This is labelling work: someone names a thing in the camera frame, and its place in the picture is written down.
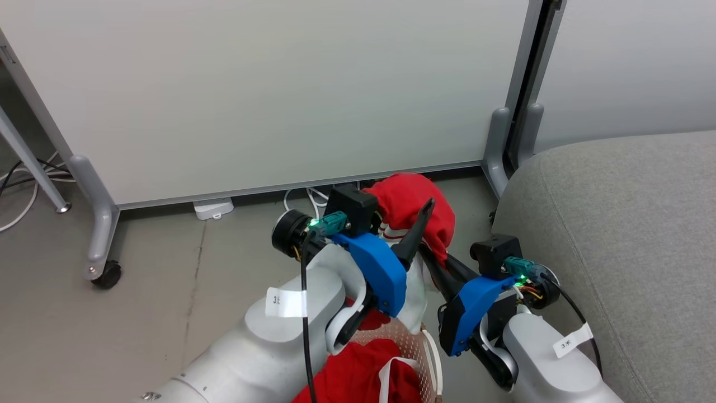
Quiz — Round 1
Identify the wide white partition panel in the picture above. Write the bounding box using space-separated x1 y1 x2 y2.
0 0 546 280

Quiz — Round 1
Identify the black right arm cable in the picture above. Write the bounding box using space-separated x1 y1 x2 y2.
537 271 604 376

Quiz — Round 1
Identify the white power adapter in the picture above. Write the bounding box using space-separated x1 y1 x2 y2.
193 197 234 221

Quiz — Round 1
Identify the grey fabric sofa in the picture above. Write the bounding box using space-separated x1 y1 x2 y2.
492 130 716 403

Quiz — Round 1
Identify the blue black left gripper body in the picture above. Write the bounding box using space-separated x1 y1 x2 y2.
333 231 408 318

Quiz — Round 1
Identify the narrow white partition panel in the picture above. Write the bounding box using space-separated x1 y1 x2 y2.
506 0 716 168

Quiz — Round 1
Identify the long white floor cable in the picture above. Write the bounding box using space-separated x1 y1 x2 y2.
0 151 76 233

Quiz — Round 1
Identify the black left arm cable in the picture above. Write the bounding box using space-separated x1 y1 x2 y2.
299 232 319 403

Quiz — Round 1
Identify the teal right camera connector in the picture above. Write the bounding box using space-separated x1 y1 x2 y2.
503 256 541 282

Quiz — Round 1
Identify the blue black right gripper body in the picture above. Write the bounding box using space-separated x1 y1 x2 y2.
438 275 519 358

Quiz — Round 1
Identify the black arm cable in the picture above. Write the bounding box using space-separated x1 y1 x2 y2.
537 271 604 376
299 232 319 403

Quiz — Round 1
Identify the teal camera connector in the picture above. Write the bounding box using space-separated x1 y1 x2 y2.
309 212 348 239
503 256 541 282

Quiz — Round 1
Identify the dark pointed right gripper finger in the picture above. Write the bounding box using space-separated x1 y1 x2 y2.
420 243 463 306
445 253 479 285

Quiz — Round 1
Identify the cream perforated laundry basket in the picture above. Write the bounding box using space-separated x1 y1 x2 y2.
350 322 444 403

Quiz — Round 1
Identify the teal left camera connector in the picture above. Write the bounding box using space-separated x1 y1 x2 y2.
309 212 348 239

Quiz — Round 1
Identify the grey slanted table leg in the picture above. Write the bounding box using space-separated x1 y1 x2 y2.
0 104 72 213

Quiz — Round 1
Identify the black caster wheel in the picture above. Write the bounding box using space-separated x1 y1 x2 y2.
91 260 122 290

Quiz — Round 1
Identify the red and white garment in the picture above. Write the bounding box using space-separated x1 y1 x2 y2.
291 172 456 403

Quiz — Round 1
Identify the white coiled floor cable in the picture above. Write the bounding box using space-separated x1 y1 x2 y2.
282 188 331 222

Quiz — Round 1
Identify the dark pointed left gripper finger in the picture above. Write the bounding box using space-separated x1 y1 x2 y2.
392 198 436 270

